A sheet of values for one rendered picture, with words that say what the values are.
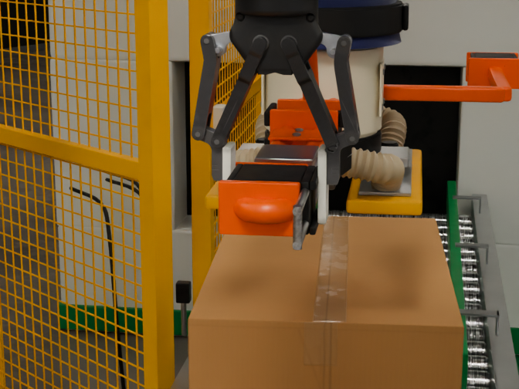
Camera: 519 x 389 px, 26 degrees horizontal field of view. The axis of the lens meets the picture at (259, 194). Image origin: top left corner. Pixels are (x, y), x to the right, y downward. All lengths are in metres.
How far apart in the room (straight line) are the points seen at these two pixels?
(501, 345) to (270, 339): 1.01
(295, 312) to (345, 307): 0.08
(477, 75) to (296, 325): 0.54
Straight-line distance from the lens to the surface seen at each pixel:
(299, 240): 0.95
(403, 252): 1.98
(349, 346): 1.65
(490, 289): 2.94
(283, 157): 1.15
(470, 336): 2.78
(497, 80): 1.74
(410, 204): 1.49
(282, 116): 1.35
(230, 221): 1.02
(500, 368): 2.45
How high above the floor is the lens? 1.52
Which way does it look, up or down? 14 degrees down
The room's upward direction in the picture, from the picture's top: straight up
